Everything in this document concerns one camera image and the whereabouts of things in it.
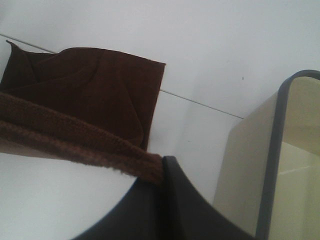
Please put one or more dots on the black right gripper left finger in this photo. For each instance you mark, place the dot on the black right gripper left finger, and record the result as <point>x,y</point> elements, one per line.
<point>142,214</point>

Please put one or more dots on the brown towel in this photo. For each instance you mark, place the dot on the brown towel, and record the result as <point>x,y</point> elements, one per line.
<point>87,105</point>

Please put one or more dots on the beige bin with grey rim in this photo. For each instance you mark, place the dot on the beige bin with grey rim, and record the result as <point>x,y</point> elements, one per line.
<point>269,181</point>

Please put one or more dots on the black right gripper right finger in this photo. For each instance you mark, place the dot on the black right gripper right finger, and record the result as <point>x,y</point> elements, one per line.
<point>191,216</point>

